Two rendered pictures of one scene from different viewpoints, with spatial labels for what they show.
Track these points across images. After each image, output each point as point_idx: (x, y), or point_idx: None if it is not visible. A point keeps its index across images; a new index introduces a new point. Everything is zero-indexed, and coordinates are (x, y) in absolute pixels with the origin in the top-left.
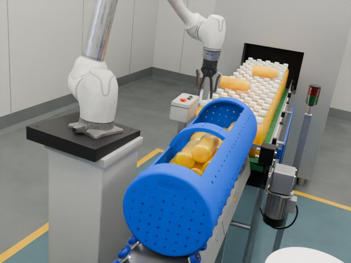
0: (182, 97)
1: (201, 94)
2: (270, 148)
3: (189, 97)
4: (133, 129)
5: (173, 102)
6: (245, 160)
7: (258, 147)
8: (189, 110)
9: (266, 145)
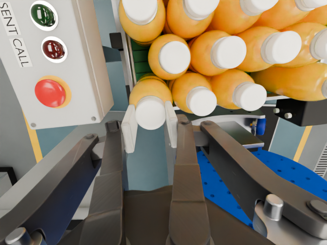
0: (17, 42)
1: (133, 128)
2: (318, 124)
3: (51, 46)
4: (66, 234)
5: (39, 129)
6: (255, 133)
7: (291, 115)
8: (104, 104)
9: (312, 116)
